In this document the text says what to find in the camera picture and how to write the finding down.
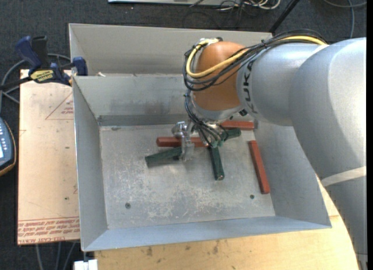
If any red-brown flat block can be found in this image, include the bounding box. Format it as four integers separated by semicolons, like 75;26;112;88
248;140;271;195
220;120;255;131
156;136;209;149

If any dark green flat block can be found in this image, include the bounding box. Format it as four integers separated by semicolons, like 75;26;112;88
216;128;242;148
144;147;188;169
207;144;226;181

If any grey metal bin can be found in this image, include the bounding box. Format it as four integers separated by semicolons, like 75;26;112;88
68;23;332;253

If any brown cardboard board red print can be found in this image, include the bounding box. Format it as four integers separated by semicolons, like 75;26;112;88
17;69;81;246

